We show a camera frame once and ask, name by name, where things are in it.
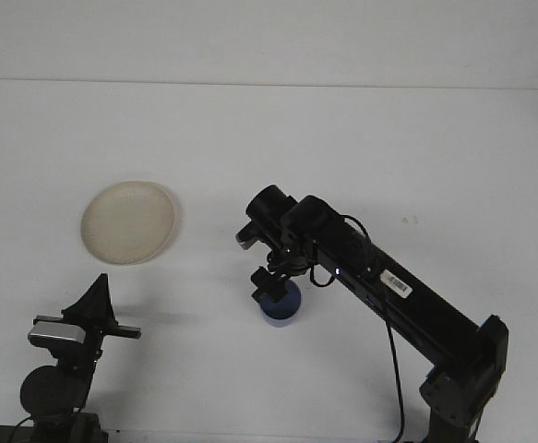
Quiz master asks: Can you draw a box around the pale blue cup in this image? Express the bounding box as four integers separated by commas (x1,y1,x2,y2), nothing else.
258,280,304,329

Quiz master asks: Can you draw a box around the pale round plate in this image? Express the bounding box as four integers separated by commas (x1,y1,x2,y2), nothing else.
80,180,182,267

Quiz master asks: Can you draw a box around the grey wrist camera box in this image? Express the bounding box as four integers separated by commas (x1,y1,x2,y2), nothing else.
27,320,88,348
234,223,263,251

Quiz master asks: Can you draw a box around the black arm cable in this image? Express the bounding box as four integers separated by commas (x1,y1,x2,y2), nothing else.
11,401,88,442
307,212,407,443

